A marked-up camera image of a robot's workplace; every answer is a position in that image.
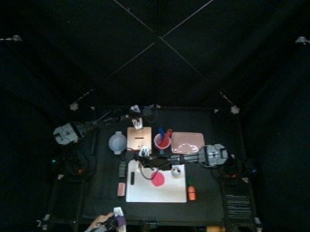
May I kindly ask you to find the pink flat dough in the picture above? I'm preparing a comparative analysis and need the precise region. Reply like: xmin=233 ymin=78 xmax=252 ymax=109
xmin=150 ymin=170 xmax=166 ymax=188

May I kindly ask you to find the white cloud-shaped cutter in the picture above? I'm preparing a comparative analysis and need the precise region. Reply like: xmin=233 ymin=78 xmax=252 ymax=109
xmin=174 ymin=142 xmax=201 ymax=154

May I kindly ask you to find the person's hand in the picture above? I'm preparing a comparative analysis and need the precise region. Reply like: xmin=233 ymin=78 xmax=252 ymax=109
xmin=87 ymin=212 xmax=115 ymax=232

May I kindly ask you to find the red plastic cup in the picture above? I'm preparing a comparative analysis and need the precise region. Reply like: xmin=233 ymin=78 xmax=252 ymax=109
xmin=153 ymin=132 xmax=174 ymax=150

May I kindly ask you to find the small grey round toy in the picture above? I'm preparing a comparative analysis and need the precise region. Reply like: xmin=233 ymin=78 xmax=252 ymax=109
xmin=171 ymin=166 xmax=183 ymax=178

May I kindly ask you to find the blue toy utensil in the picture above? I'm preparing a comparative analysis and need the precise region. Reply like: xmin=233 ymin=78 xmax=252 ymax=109
xmin=158 ymin=126 xmax=167 ymax=145

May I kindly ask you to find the dark grey rectangular block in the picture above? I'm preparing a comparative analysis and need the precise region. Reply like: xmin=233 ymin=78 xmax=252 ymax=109
xmin=118 ymin=160 xmax=129 ymax=179

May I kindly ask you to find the red toy utensil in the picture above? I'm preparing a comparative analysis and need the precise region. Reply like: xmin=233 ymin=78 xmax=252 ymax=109
xmin=162 ymin=129 xmax=175 ymax=146

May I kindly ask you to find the white cutting board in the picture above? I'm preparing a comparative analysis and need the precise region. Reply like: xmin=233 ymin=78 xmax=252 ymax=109
xmin=125 ymin=159 xmax=189 ymax=204

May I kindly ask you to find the pink square tray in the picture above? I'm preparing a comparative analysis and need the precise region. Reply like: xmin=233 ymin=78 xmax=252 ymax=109
xmin=170 ymin=131 xmax=206 ymax=155

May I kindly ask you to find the pink rectangular block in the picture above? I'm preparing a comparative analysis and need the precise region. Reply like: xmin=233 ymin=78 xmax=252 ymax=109
xmin=117 ymin=181 xmax=127 ymax=198

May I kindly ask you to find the orange toy carrot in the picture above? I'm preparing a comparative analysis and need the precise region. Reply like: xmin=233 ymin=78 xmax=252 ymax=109
xmin=187 ymin=179 xmax=198 ymax=202

